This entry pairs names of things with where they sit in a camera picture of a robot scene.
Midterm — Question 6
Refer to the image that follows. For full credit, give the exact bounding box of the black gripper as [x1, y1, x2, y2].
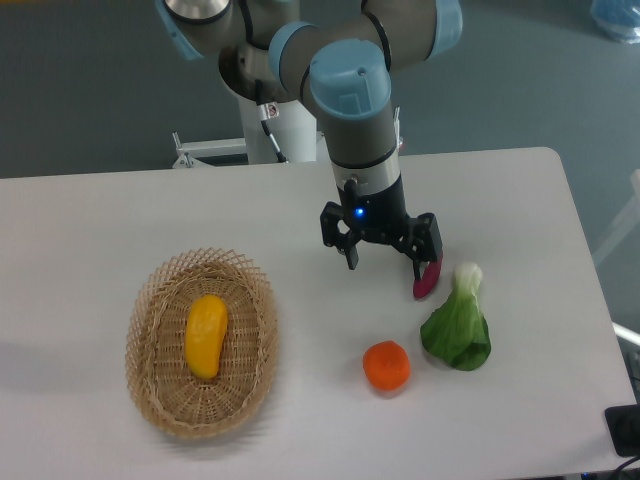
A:
[320, 176, 443, 281]

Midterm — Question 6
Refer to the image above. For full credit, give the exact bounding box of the yellow mango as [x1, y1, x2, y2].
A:
[184, 295, 228, 380]

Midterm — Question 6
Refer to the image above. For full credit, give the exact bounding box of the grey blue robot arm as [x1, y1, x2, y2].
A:
[158, 1, 463, 282]

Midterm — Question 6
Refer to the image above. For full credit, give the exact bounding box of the woven wicker basket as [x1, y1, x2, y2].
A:
[125, 248, 279, 439]

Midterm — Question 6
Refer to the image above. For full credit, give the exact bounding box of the purple sweet potato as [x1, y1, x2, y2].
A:
[412, 256, 443, 300]

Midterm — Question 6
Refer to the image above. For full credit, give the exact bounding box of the green bok choy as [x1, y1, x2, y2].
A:
[420, 262, 492, 371]

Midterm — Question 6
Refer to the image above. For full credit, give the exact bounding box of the orange tangerine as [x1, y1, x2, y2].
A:
[362, 340, 411, 392]

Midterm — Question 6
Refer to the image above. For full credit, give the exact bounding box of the black device at table edge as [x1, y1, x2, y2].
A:
[604, 404, 639, 457]

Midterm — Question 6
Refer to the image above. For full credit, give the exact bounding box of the blue plastic bag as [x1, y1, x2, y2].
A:
[590, 0, 639, 44]

